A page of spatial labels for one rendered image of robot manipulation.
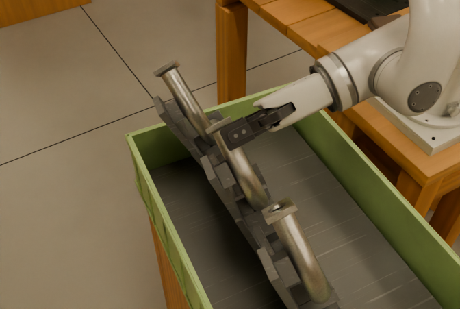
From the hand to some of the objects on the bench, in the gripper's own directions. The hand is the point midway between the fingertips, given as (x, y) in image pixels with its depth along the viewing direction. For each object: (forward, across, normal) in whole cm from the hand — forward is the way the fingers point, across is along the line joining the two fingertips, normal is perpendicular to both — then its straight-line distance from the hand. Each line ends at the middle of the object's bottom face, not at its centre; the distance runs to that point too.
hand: (230, 136), depth 71 cm
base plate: (-95, +109, +19) cm, 146 cm away
